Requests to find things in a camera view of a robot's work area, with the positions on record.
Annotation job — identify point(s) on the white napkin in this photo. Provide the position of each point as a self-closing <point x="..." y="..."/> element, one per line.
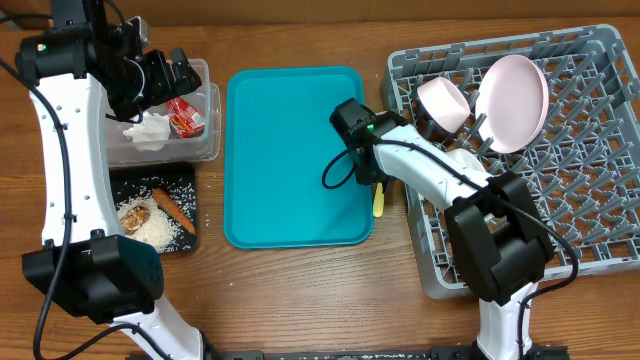
<point x="151" y="134"/>

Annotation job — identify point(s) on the yellow plastic spoon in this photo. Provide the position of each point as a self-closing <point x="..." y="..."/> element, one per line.
<point x="378" y="201"/>

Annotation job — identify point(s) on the teal serving tray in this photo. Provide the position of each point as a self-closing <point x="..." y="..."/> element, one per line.
<point x="284" y="184"/>

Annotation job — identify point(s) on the black plastic tray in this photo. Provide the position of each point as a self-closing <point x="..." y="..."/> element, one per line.
<point x="167" y="169"/>

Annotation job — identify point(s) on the clear plastic storage bin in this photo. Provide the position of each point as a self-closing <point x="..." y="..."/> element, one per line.
<point x="204" y="146"/>

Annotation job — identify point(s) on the large white bowl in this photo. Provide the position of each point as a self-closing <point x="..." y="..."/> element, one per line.
<point x="444" y="103"/>

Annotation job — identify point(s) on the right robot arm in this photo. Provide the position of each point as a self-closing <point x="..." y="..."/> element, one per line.
<point x="500" y="247"/>

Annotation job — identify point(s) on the grey dishwasher rack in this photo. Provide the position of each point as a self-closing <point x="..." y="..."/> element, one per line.
<point x="583" y="167"/>

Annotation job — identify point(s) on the red snack wrapper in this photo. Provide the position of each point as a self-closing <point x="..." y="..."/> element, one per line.
<point x="185" y="119"/>

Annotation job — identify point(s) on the white rice pile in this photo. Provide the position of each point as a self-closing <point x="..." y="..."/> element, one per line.
<point x="161" y="231"/>

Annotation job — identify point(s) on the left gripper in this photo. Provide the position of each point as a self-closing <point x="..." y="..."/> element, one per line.
<point x="165" y="86"/>

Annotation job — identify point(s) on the small white bowl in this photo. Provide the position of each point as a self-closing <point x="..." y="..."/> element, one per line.
<point x="466" y="158"/>

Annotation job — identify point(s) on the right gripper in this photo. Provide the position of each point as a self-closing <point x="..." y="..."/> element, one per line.
<point x="366" y="176"/>

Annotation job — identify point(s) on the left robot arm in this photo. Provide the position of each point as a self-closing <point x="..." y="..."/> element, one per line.
<point x="80" y="72"/>

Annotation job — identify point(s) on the brown sausage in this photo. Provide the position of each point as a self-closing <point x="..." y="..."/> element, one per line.
<point x="165" y="202"/>

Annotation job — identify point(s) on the large white plate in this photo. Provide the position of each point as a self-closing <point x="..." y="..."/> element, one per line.
<point x="514" y="98"/>

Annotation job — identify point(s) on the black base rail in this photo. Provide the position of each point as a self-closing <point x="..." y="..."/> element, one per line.
<point x="350" y="355"/>

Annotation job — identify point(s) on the brown food scraps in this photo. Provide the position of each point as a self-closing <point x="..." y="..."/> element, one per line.
<point x="134" y="219"/>

